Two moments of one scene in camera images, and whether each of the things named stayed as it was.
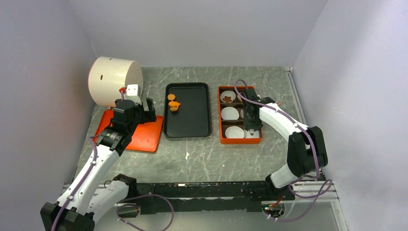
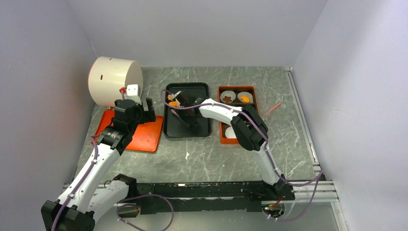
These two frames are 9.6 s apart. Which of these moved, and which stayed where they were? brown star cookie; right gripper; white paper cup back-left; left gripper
Moved: right gripper
Stayed: brown star cookie; left gripper; white paper cup back-left
